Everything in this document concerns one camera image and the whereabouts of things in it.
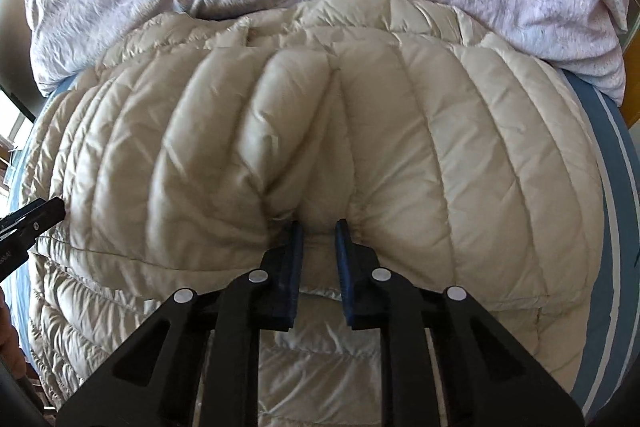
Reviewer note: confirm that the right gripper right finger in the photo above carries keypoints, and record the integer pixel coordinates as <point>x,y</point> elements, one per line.
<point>445,359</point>

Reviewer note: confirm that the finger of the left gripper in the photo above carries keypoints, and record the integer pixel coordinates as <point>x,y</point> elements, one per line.
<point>21,229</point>

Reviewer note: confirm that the beige quilted down jacket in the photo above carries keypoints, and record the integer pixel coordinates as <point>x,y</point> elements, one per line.
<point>183,151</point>

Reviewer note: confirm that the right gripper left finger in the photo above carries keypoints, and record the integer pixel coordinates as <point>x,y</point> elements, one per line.
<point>194,361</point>

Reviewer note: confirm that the blue white striped bedsheet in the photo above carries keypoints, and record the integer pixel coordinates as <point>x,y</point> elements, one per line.
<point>613,326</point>

